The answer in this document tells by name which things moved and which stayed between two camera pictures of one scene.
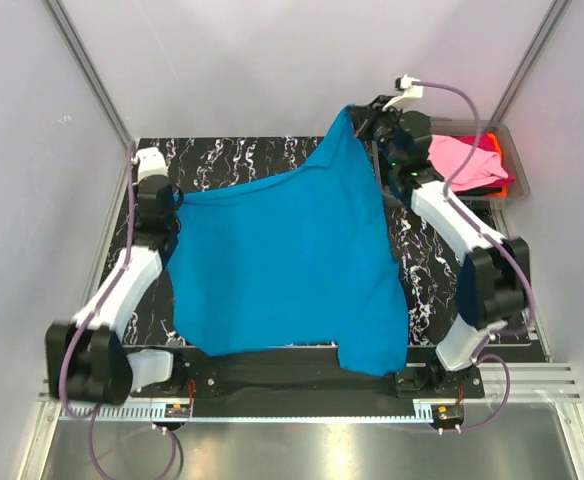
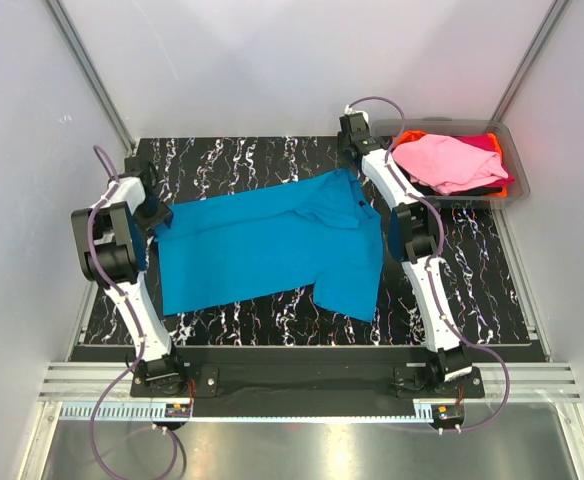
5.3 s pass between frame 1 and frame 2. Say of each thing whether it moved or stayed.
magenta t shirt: stayed
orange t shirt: stayed
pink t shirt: stayed
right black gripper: moved
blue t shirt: moved
